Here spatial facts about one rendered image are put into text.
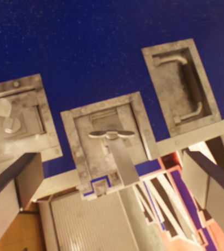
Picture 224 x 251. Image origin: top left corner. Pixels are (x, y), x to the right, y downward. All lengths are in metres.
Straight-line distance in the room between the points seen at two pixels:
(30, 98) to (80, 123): 0.09
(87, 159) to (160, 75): 0.19
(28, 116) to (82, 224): 7.36
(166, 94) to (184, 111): 0.04
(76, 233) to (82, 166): 7.39
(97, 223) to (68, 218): 1.10
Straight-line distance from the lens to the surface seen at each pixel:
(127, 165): 0.24
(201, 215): 1.65
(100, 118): 0.29
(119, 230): 7.60
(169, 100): 0.33
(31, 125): 0.29
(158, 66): 0.35
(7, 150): 0.31
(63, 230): 7.72
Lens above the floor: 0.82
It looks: 10 degrees down
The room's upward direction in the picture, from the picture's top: 106 degrees counter-clockwise
